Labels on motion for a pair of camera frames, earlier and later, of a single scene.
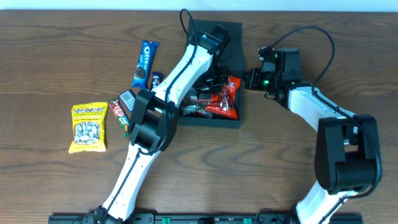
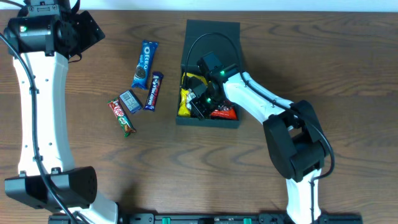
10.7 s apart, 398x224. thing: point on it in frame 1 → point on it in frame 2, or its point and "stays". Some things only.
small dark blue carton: [127, 99] stays
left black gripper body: [214, 77] → [77, 36]
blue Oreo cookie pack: [142, 75] stays
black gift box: [231, 57] stays
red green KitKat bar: [120, 116] stays
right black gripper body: [253, 79] → [197, 101]
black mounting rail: [203, 219] stays
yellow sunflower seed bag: [89, 124] → [186, 95]
